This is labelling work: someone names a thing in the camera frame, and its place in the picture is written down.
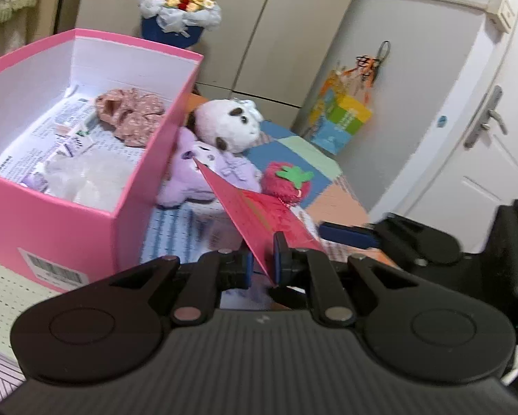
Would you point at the white door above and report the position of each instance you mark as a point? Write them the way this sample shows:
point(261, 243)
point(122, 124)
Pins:
point(458, 190)

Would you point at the white panda plush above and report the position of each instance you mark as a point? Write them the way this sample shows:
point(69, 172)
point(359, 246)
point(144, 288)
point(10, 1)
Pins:
point(231, 125)

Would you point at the silver door handle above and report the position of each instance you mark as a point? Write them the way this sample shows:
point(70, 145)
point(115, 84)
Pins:
point(486, 114)

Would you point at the yellow flower bouquet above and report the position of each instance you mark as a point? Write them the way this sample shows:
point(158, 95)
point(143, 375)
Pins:
point(179, 23)

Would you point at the white fluffy item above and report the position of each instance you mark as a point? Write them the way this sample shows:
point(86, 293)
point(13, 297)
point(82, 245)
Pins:
point(95, 179)

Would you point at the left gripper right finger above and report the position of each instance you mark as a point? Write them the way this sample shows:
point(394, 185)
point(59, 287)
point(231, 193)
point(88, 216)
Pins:
point(414, 327)

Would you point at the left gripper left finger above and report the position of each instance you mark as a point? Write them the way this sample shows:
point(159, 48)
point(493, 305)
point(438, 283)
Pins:
point(109, 328)

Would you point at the patchwork knitted table cover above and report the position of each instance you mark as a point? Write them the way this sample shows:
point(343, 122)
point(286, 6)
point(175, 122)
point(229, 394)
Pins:
point(195, 228)

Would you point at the pink floral scrunchie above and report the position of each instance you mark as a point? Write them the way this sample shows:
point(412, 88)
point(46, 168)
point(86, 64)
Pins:
point(133, 115)

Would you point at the red envelope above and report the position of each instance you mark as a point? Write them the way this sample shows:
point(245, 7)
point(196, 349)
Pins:
point(250, 220)

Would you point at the red strawberry plush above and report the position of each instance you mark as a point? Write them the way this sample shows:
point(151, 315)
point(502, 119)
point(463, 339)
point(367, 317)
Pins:
point(287, 182)

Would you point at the white wall switch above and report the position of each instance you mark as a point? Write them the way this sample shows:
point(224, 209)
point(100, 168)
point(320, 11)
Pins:
point(501, 14)

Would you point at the colourful paper gift bag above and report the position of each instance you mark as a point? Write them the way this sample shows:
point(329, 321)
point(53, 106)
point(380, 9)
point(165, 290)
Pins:
point(344, 103)

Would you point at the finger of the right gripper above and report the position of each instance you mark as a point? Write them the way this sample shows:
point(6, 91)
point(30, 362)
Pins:
point(357, 237)

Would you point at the pink cardboard box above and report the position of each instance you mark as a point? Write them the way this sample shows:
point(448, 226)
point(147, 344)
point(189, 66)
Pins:
point(47, 104)

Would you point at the beige wardrobe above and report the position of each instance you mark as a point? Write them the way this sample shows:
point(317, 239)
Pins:
point(269, 51)

